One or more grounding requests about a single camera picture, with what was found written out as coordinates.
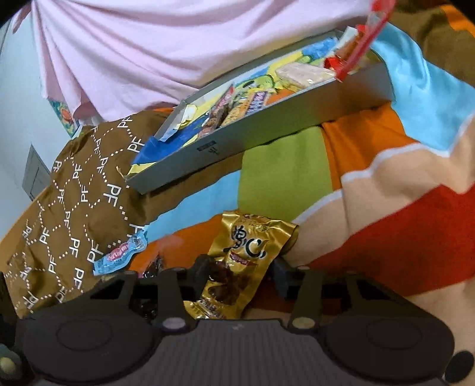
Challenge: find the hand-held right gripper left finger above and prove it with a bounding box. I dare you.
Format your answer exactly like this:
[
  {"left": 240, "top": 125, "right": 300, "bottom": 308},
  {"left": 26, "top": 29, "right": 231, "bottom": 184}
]
[{"left": 87, "top": 254, "right": 216, "bottom": 332}]

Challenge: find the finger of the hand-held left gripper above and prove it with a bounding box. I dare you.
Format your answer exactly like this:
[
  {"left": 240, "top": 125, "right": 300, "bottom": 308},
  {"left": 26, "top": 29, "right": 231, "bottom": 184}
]
[{"left": 0, "top": 272, "right": 23, "bottom": 376}]

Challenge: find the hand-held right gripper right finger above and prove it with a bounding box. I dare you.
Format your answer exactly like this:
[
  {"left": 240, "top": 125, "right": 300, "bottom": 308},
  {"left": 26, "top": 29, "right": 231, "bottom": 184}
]
[{"left": 273, "top": 256, "right": 376, "bottom": 332}]

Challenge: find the gold snack packet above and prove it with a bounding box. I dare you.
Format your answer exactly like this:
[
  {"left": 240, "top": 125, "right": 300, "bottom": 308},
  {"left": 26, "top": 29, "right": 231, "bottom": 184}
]
[{"left": 183, "top": 210, "right": 300, "bottom": 321}]

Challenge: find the shallow grey cardboard box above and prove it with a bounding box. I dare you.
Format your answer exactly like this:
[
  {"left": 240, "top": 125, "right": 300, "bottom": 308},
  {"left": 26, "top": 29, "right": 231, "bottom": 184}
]
[{"left": 124, "top": 30, "right": 396, "bottom": 195}]

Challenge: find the red-brown snack packet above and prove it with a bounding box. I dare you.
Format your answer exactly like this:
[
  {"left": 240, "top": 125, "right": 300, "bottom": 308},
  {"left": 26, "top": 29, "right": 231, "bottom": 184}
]
[{"left": 198, "top": 85, "right": 237, "bottom": 140}]

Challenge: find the yellow snack packet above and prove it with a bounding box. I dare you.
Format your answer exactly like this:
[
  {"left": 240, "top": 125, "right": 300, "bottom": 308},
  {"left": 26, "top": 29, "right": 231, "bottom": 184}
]
[{"left": 223, "top": 93, "right": 257, "bottom": 125}]

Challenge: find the blue striped snack packet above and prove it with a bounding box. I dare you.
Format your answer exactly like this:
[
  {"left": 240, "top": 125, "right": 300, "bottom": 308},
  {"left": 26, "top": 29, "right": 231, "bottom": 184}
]
[{"left": 247, "top": 89, "right": 270, "bottom": 113}]

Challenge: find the beige wafer bar packet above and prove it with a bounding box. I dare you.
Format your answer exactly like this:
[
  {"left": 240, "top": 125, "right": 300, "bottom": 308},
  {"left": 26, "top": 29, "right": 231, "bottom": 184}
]
[{"left": 276, "top": 61, "right": 337, "bottom": 90}]

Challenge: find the small red candy packet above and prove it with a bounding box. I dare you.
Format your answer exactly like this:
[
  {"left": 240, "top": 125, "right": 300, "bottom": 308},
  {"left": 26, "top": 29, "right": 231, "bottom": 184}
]
[{"left": 324, "top": 55, "right": 350, "bottom": 72}]

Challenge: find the red snack packet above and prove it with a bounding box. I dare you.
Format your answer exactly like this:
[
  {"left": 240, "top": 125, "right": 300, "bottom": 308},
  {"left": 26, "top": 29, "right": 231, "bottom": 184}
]
[{"left": 334, "top": 0, "right": 397, "bottom": 81}]

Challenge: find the dark snack packet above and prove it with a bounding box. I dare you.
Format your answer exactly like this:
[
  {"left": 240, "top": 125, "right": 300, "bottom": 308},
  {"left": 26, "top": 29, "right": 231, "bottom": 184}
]
[{"left": 139, "top": 254, "right": 166, "bottom": 320}]

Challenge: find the light blue candy wrapper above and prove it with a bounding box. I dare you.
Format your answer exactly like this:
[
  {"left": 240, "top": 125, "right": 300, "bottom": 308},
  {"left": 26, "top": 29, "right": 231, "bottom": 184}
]
[{"left": 92, "top": 230, "right": 149, "bottom": 276}]

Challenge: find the brown patterned cloth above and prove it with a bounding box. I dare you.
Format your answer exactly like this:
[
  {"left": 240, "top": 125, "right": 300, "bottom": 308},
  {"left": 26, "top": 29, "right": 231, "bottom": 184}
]
[{"left": 0, "top": 107, "right": 246, "bottom": 320}]

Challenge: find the crayon drawing paper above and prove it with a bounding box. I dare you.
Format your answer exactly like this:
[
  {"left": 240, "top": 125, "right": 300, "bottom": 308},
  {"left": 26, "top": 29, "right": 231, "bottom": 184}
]
[{"left": 128, "top": 37, "right": 372, "bottom": 177}]

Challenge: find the pink hanging sheet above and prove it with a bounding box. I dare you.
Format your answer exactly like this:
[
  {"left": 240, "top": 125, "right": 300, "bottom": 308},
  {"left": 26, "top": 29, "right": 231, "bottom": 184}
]
[{"left": 15, "top": 0, "right": 375, "bottom": 124}]

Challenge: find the grey wall panel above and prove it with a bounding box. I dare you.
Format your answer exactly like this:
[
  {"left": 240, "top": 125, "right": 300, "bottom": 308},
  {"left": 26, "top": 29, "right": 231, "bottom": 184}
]
[{"left": 22, "top": 145, "right": 53, "bottom": 201}]

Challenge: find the colourful wall poster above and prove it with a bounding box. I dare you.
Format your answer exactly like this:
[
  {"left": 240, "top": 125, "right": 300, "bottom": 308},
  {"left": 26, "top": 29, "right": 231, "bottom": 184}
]
[{"left": 46, "top": 98, "right": 84, "bottom": 139}]

